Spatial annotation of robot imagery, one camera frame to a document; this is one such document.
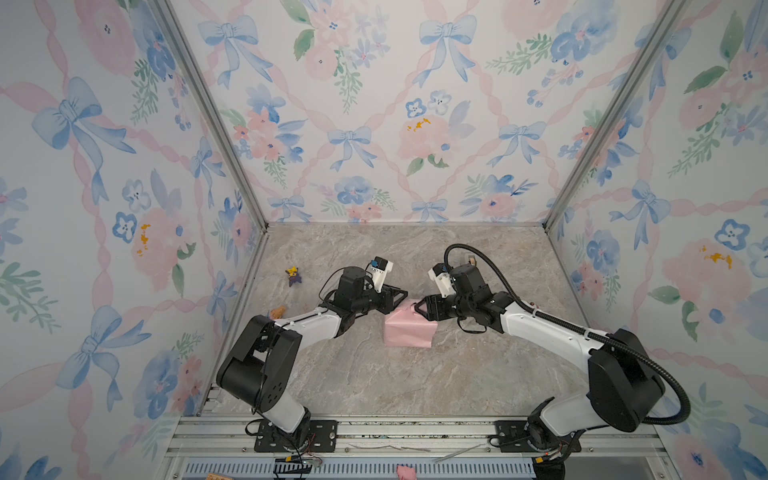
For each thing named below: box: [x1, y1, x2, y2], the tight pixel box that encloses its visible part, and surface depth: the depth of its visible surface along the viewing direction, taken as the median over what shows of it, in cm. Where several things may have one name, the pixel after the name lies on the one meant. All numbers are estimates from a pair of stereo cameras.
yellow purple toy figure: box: [285, 266, 302, 287], surface depth 105 cm
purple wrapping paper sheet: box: [384, 299, 438, 348], surface depth 83 cm
